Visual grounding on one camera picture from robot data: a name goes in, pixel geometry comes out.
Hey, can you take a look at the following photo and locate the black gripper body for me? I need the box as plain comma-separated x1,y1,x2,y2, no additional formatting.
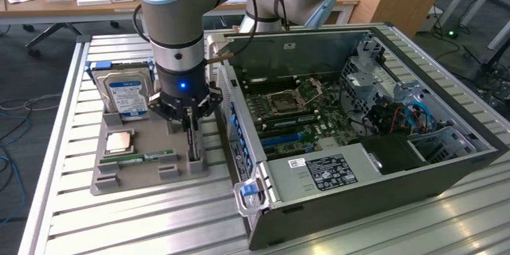
158,68,213,118

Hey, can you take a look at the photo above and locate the black graphics card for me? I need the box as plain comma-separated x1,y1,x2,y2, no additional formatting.
183,108,204,165

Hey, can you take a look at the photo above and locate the hard disk in blue caddy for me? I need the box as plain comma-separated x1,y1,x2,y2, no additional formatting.
85,57,157,123

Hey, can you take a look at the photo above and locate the grey parts rack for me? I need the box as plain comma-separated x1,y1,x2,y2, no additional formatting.
90,78,213,196

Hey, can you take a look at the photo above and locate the CPU chip with copper lid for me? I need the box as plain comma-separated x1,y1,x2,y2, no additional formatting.
106,131,135,155

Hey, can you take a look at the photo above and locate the loose green RAM stick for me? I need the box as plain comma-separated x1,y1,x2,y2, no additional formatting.
99,149,177,165

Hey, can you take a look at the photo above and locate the CPU socket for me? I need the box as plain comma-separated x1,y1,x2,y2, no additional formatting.
266,90,308,116

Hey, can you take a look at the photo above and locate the blue expansion slot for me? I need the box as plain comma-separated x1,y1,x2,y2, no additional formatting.
261,134,302,147

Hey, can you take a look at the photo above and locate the metal socket cover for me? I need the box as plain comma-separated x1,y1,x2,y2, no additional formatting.
294,78,326,106

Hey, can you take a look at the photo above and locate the grey power supply unit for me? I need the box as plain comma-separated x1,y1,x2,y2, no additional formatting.
266,143,384,204

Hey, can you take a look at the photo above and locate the black chair base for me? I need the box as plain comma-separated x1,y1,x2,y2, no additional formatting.
23,21,121,57

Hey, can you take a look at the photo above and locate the metal drive cage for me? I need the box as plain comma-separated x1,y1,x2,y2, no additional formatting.
341,36,424,121

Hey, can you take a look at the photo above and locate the open dark PC case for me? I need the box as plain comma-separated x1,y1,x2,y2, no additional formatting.
206,24,508,251

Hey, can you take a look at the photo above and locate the metal disk bay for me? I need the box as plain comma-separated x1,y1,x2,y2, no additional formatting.
406,126,480,165

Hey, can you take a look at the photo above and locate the black equipment stand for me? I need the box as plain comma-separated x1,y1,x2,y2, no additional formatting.
463,44,510,103

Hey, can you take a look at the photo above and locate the grey floor cable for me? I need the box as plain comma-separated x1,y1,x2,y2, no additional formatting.
0,93,63,112

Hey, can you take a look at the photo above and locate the blue floor cable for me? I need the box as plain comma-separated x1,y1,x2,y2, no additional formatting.
0,111,31,225

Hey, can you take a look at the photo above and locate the red disk wire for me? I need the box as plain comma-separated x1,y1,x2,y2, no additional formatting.
389,107,401,132

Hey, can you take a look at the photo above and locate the blue disk wire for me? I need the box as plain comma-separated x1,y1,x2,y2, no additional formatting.
405,102,436,133

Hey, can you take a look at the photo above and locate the white table frame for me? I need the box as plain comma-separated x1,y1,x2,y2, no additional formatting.
436,0,510,50

